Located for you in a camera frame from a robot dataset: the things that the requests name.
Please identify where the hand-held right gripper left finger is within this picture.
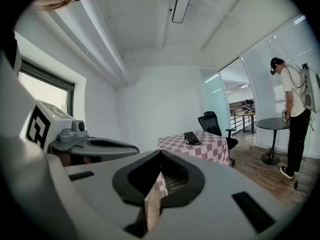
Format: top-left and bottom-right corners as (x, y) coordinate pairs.
(63, 148), (162, 240)

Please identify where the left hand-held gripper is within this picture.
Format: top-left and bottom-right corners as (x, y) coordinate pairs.
(26, 98), (140, 158)

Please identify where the grey fisheye camera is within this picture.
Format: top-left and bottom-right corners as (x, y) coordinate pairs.
(58, 120), (89, 143)

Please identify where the black mesh office chair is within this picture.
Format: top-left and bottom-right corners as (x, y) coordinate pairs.
(198, 110), (239, 167)

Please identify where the long ceiling light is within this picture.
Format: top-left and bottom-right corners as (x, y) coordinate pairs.
(171, 0), (196, 24)

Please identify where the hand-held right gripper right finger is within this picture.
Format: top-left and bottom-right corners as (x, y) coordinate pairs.
(159, 148), (305, 240)

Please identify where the person's black printed t-shirt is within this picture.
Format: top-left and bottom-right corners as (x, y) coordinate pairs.
(6, 32), (19, 69)

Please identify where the person's left hand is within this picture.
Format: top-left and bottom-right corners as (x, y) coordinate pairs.
(53, 151), (103, 168)

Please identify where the red white checkered tablecloth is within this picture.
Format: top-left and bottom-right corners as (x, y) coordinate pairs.
(157, 130), (230, 167)

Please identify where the black box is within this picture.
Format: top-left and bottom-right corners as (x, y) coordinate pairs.
(184, 131), (202, 146)

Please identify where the round black pedestal table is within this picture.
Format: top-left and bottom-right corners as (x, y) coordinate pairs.
(256, 117), (291, 167)

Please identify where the wooden table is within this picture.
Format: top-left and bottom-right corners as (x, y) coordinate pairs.
(236, 111), (257, 135)

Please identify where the frosted glass partition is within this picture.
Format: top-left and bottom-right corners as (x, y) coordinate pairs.
(199, 68), (232, 138)

